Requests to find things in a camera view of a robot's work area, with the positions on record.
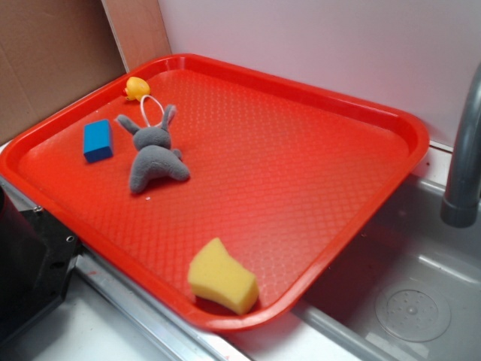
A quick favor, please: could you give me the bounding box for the grey plush bunny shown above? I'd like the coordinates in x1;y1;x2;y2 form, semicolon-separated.
116;95;190;194

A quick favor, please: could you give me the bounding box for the yellow sponge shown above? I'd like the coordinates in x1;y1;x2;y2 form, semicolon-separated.
187;238;259;315

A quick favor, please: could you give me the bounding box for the brown cardboard panel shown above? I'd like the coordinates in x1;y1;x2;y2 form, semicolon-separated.
1;1;171;144

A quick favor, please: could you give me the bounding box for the yellow rubber duck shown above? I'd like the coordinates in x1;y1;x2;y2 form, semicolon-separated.
123;77;151;101

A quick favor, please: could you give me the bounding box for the red plastic tray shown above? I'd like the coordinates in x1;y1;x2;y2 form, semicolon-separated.
1;54;429;332

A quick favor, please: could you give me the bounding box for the blue block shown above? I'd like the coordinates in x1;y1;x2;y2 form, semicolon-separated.
83;120;113;163

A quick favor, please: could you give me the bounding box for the grey faucet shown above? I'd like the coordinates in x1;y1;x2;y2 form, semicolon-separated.
440;68;480;228

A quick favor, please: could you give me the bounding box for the grey sink basin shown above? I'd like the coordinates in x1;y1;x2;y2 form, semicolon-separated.
231;177;480;360

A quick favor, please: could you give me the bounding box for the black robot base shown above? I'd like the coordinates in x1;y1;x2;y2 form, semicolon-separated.
1;190;80;345

